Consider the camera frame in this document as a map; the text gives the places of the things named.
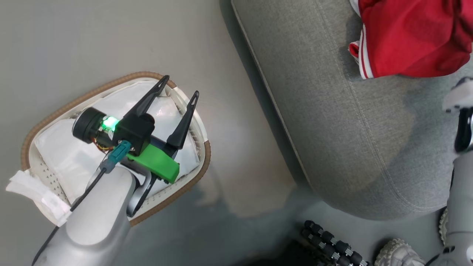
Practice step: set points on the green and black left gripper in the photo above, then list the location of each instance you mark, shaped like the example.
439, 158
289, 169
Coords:
159, 164

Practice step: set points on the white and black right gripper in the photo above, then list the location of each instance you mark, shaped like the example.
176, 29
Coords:
460, 96

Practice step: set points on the red Bulls jersey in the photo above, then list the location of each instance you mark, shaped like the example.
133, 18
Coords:
406, 37

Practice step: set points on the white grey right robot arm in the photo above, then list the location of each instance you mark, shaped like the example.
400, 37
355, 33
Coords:
462, 192

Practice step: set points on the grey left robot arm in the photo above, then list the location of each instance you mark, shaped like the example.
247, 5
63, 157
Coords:
92, 221

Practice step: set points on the white garment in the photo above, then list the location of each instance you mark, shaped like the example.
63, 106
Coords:
70, 155

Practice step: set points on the grey fabric sofa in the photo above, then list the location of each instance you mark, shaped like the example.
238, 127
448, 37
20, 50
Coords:
332, 111

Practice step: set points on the white treaded robot wheel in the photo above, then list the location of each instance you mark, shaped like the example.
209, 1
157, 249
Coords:
397, 255
442, 225

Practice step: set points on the white basket with brown rim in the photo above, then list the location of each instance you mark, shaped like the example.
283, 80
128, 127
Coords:
38, 162

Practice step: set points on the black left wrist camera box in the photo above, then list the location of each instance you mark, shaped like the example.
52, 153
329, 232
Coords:
135, 129

